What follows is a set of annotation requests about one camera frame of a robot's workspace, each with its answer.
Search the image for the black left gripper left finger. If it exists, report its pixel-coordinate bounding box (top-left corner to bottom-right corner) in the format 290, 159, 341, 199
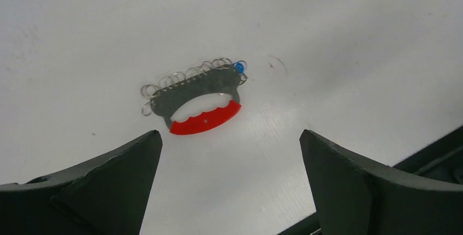
1, 130, 163, 234

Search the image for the steel key holder red handle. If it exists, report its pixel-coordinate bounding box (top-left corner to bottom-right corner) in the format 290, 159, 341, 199
140, 57, 248, 136

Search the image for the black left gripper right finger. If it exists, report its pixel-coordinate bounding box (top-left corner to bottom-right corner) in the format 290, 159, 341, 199
299, 129, 463, 235

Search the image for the key with blue tag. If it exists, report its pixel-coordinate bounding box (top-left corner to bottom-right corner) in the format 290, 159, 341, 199
233, 60, 247, 74

